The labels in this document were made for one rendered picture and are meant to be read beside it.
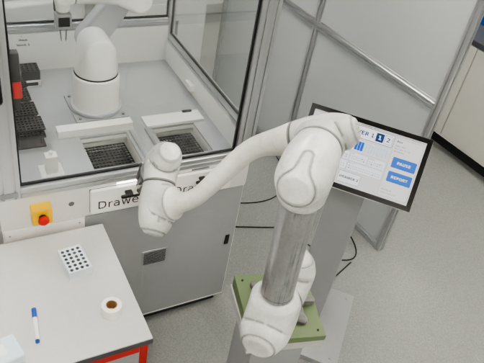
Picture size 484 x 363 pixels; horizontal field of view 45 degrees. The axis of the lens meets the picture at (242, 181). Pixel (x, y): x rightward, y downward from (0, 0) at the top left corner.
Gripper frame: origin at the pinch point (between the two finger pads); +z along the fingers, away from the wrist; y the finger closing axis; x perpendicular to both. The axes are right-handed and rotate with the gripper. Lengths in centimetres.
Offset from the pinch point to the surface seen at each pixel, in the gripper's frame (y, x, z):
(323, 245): -36, -89, 32
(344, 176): -13, -83, -8
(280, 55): 100, -152, 110
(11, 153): 19.6, 40.4, -3.3
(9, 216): 3.3, 43.5, 19.0
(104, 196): 3.3, 9.3, 15.9
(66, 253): -14.9, 27.6, 15.5
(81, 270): -22.9, 24.7, 9.9
